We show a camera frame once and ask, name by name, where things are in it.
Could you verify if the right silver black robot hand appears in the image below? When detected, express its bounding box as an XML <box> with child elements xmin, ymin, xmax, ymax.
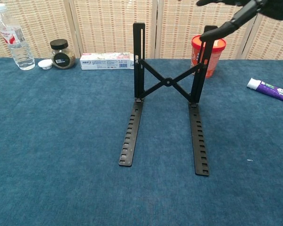
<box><xmin>196</xmin><ymin>0</ymin><xmax>283</xmax><ymax>43</ymax></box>

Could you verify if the black folding laptop stand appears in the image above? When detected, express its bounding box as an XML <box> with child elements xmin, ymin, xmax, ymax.
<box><xmin>118</xmin><ymin>22</ymin><xmax>219</xmax><ymax>177</ymax></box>

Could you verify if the orange instant noodle cup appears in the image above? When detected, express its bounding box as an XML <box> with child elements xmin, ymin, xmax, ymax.
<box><xmin>190</xmin><ymin>34</ymin><xmax>227</xmax><ymax>79</ymax></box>

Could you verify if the purple toothpaste tube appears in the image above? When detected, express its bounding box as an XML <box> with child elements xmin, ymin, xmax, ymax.
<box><xmin>246</xmin><ymin>77</ymin><xmax>283</xmax><ymax>105</ymax></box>

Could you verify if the woven bamboo folding screen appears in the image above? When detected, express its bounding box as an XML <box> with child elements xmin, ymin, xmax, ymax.
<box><xmin>0</xmin><ymin>0</ymin><xmax>283</xmax><ymax>61</ymax></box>

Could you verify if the white toothpaste carton box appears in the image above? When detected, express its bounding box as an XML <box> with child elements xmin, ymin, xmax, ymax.
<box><xmin>79</xmin><ymin>52</ymin><xmax>135</xmax><ymax>71</ymax></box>

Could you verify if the glass jar with black lid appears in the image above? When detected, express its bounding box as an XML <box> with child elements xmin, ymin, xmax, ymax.
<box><xmin>49</xmin><ymin>39</ymin><xmax>76</xmax><ymax>70</ymax></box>

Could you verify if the small white bottle cap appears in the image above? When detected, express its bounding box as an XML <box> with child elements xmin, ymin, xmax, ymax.
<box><xmin>37</xmin><ymin>59</ymin><xmax>53</xmax><ymax>70</ymax></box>

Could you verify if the blue felt table mat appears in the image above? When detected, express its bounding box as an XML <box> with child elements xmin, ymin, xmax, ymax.
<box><xmin>0</xmin><ymin>57</ymin><xmax>283</xmax><ymax>226</ymax></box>

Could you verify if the clear plastic water bottle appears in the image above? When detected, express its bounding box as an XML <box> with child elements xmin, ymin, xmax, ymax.
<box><xmin>0</xmin><ymin>3</ymin><xmax>36</xmax><ymax>71</ymax></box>

